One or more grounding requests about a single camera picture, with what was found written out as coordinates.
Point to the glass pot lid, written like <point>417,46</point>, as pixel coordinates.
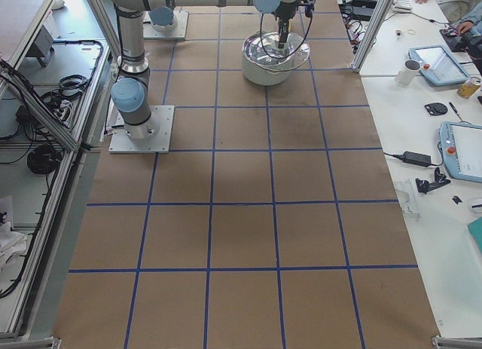
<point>261,49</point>

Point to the blue teach pendant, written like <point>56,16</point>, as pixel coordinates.
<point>443,68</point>
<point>461,150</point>

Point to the black round disc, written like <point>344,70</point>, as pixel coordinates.
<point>436,109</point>

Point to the pale green electric pot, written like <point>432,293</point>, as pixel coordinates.
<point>260,76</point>

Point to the aluminium frame post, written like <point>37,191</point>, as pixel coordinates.
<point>373,28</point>

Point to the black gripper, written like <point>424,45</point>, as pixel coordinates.
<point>285,10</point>

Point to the near blue teach pendant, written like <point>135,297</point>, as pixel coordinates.
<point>461,150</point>

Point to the black power adapter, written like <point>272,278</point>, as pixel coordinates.
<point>418,159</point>

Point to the yellow drink can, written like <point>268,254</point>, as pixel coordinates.
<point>469,87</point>

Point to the white mug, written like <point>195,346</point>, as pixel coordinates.
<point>408,71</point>

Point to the white crumpled cloth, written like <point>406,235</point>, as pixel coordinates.
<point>13,243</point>

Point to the far blue teach pendant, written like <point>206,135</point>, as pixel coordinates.
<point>443,68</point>

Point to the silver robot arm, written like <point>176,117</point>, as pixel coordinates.
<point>163,20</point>
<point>129,94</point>

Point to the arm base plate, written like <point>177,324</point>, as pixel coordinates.
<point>176,30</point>
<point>152,136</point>

